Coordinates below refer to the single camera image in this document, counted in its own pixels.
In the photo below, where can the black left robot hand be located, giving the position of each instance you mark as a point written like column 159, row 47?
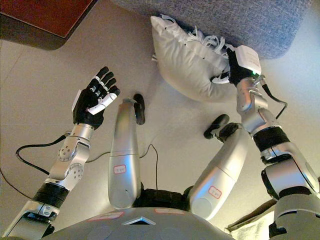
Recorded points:
column 90, row 105

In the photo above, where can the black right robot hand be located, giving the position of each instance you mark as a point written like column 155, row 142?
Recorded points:
column 240, row 67

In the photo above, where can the white fringed pillow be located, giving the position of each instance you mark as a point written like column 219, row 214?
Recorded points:
column 185, row 65

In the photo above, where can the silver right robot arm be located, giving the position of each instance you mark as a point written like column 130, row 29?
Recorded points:
column 275, row 155

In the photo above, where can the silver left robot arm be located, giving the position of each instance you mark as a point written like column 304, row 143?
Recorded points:
column 67, row 160

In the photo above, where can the grey fabric armchair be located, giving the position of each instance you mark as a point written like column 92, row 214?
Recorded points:
column 237, row 22

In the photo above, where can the silver left robot leg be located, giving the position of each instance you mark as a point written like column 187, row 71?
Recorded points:
column 123, row 155

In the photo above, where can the silver robot leg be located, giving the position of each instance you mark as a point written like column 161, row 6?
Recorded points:
column 123, row 155
column 222, row 170

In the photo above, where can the brown wooden desk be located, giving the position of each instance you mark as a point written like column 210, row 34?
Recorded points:
column 37, row 17

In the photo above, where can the silver right robot leg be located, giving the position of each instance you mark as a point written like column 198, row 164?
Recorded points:
column 222, row 170

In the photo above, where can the grey robot torso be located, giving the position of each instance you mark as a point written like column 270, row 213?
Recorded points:
column 140, row 227

